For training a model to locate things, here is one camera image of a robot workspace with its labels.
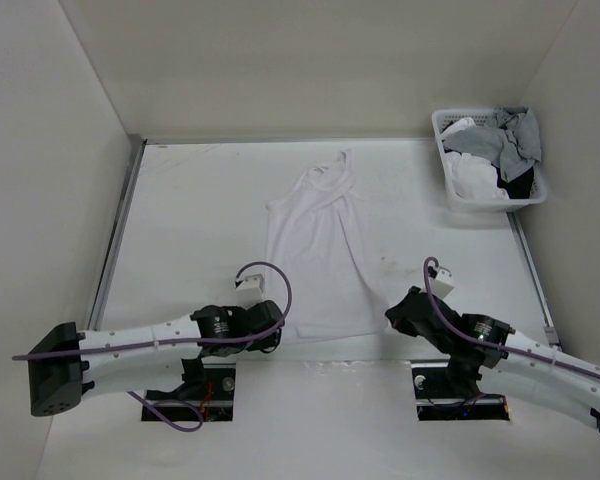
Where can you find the white garment in basket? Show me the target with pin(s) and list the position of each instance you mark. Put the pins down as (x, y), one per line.
(474, 176)

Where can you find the white front cover board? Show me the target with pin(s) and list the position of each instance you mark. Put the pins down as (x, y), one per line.
(297, 420)

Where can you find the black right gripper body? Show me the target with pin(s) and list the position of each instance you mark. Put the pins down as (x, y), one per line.
(403, 322)

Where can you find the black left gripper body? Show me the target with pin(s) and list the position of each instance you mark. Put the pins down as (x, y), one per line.
(258, 344)

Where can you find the metal left table rail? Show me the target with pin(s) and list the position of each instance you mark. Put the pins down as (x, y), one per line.
(97, 309)

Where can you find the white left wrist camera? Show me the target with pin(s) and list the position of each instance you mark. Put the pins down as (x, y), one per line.
(249, 290)

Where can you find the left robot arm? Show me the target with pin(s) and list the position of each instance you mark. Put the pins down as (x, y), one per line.
(68, 366)

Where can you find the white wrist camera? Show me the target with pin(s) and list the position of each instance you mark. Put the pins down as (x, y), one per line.
(249, 290)
(440, 281)

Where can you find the black garment in basket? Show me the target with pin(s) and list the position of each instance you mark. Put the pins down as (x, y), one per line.
(517, 189)

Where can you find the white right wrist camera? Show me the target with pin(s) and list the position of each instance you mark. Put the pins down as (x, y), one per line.
(440, 281)

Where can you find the white tank top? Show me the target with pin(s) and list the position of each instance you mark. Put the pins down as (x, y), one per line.
(318, 234)

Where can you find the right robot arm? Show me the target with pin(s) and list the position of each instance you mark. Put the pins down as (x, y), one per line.
(537, 374)

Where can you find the grey tank top in basket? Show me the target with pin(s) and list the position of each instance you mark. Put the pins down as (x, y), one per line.
(509, 138)

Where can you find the white plastic laundry basket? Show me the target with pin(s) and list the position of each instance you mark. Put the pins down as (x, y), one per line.
(446, 121)

